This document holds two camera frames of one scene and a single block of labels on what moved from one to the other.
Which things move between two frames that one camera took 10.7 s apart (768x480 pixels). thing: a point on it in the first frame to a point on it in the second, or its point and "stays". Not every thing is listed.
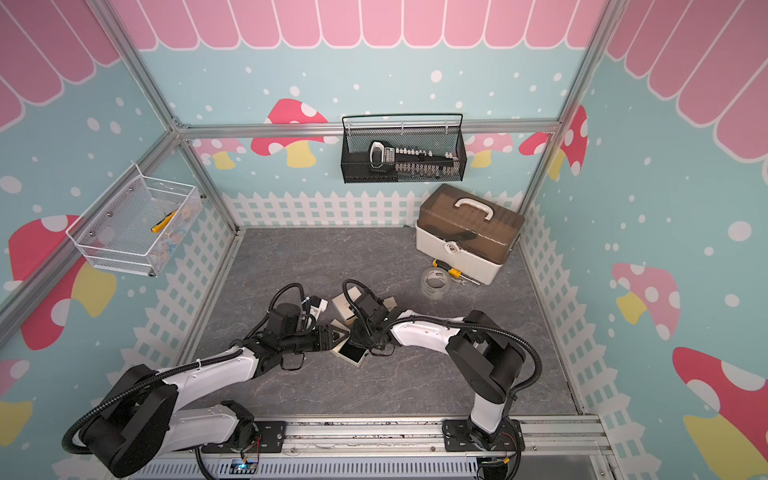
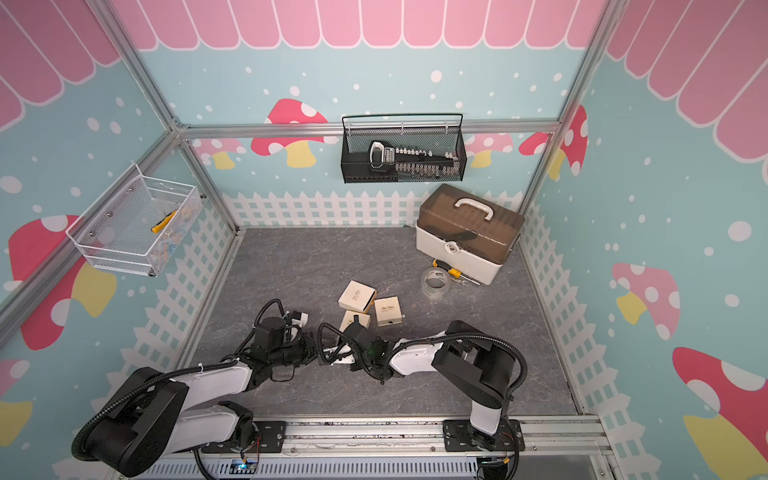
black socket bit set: [413, 163] stays
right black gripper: [354, 333] to [355, 367]
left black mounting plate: [273, 440] stays
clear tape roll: [435, 282] stays
